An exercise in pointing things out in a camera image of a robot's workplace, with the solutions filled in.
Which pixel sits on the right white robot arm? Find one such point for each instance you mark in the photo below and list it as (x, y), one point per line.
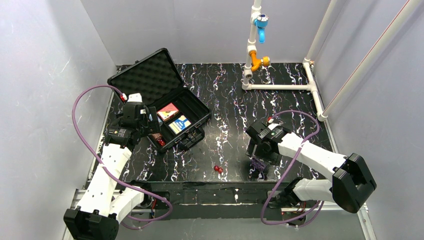
(348, 181)

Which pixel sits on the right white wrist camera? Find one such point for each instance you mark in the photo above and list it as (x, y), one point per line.
(274, 126)

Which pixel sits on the purple poker chip stack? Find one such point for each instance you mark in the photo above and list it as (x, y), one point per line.
(258, 164)

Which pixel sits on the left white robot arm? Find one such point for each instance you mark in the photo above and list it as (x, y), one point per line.
(108, 200)

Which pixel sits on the blue playing card box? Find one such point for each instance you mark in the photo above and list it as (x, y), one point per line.
(179, 124)

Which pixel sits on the red dice in case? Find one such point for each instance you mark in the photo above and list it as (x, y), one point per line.
(161, 142)

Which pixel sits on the orange black poker chip stack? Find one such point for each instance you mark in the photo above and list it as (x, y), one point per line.
(157, 136)

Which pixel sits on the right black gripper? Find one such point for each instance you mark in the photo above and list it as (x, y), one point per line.
(259, 159)

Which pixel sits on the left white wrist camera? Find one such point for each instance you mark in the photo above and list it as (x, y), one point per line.
(135, 97)

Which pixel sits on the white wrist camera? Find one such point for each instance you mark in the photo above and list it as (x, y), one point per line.
(274, 126)
(135, 97)

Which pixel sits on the orange pipe fitting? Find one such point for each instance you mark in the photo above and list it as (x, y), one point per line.
(256, 63)

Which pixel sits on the black foam-lined poker case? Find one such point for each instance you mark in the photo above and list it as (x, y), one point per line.
(159, 82)

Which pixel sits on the red dice pair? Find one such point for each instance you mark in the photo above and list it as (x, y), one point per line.
(218, 169)

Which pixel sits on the red playing card box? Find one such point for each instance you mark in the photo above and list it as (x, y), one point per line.
(168, 112)

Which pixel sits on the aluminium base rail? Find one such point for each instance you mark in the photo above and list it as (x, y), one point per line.
(245, 210)

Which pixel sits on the light blue poker chip stack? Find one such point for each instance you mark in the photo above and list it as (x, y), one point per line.
(160, 122)

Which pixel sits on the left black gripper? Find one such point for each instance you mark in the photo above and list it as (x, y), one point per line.
(151, 124)

